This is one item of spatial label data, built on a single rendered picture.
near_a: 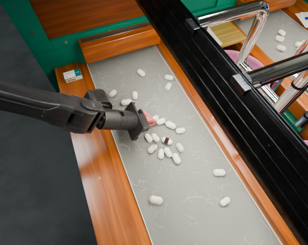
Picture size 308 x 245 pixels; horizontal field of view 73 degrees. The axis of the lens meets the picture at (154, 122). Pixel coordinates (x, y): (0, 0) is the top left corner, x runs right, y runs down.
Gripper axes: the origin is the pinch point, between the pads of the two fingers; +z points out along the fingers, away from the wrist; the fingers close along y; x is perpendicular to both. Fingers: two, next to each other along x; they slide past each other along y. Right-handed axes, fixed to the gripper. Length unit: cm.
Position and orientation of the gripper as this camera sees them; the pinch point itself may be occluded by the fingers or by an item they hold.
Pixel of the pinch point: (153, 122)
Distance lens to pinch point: 67.7
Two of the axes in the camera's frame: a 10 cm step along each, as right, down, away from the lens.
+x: -5.7, 6.1, 5.5
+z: 7.3, 0.5, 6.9
